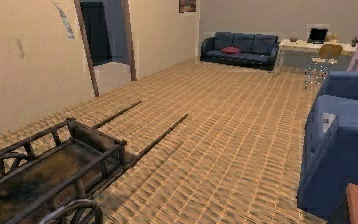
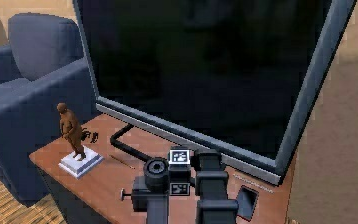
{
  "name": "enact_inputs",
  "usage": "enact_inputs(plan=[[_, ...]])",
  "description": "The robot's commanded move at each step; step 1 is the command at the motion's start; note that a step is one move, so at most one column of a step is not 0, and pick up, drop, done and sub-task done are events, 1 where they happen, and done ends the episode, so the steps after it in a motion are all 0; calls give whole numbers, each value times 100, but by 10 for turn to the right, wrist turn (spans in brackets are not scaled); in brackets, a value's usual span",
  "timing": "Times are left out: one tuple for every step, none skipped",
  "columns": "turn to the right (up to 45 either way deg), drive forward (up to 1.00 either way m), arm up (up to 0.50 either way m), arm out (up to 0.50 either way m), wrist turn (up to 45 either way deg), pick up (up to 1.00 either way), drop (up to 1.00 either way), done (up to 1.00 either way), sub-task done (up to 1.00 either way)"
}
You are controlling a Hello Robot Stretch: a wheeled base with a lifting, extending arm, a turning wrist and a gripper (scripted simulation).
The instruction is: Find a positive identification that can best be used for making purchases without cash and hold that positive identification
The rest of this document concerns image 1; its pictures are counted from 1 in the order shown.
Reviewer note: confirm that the small dark desk object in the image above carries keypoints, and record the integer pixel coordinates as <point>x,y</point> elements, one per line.
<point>354,41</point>

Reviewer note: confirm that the white desk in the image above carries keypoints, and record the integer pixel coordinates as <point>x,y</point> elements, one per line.
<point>303,46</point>

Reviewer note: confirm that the tan chair with metal legs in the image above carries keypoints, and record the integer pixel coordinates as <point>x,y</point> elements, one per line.
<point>325,55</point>

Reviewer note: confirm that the black laptop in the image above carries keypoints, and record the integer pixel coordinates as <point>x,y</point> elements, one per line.
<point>318,35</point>

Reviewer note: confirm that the blue armchair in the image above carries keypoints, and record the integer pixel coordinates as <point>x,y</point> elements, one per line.
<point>340,140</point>

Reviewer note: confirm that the dark room door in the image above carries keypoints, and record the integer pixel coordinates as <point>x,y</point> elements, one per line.
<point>95,33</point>

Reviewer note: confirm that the red cushion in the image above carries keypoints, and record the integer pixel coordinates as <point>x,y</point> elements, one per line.
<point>230,50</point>

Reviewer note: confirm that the brown wooden cart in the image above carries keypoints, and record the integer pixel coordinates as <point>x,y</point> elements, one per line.
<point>50,166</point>

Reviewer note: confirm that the small brown bowl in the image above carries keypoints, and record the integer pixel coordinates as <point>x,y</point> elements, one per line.
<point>293,39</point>

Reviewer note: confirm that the framed wall picture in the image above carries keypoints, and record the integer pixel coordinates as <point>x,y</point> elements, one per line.
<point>187,5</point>

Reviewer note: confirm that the dark blue sofa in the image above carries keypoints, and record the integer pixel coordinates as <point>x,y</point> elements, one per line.
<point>243,50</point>

